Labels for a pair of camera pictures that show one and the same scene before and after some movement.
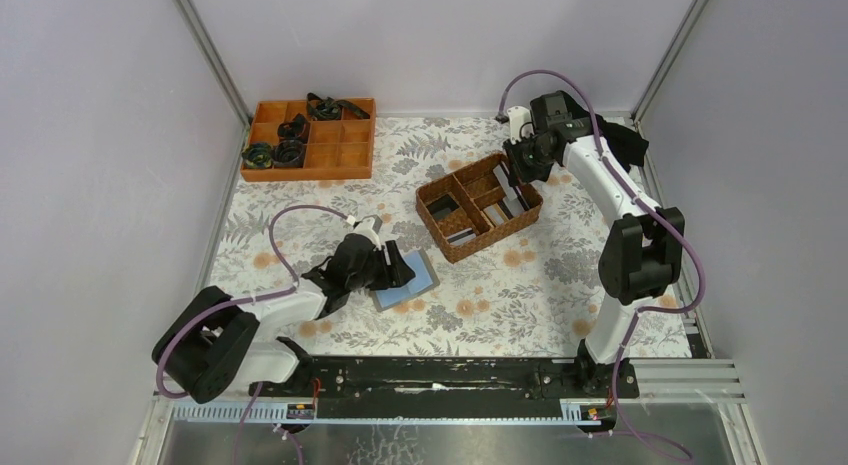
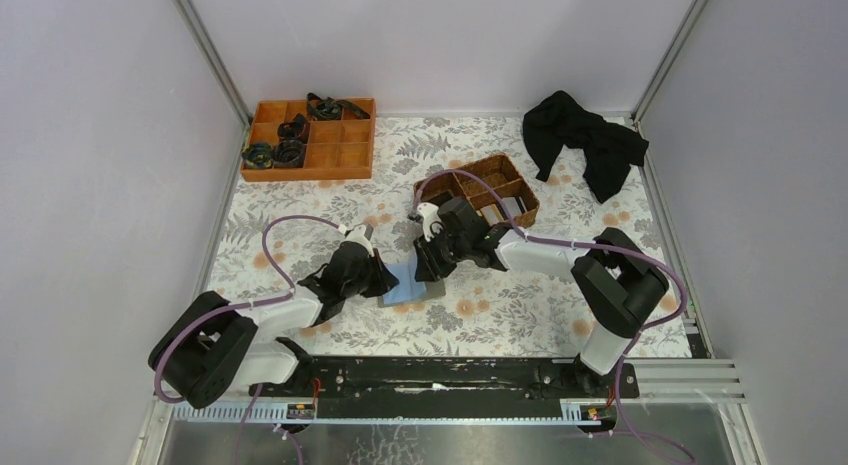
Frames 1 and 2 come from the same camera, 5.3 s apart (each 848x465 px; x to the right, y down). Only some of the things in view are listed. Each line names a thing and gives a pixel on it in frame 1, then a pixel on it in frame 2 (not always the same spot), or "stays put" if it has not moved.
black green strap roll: x=258 y=155 stays put
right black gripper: x=520 y=162 -> x=434 y=251
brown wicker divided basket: x=476 y=205 stays put
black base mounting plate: x=452 y=388 stays put
